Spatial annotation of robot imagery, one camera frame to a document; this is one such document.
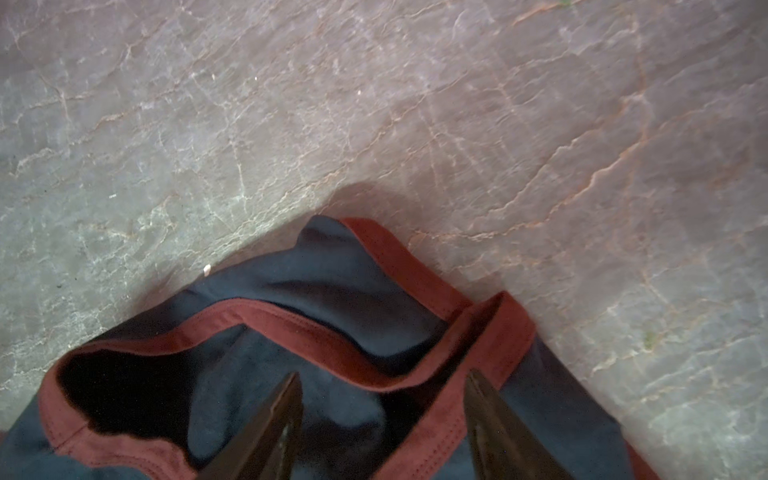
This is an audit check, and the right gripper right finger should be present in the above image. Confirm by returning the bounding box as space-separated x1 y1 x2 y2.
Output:
463 369 572 480

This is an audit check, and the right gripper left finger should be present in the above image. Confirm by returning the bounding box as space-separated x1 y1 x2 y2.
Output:
197 372 303 480

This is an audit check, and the navy tank top red trim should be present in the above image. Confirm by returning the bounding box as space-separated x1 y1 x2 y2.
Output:
1 216 654 479

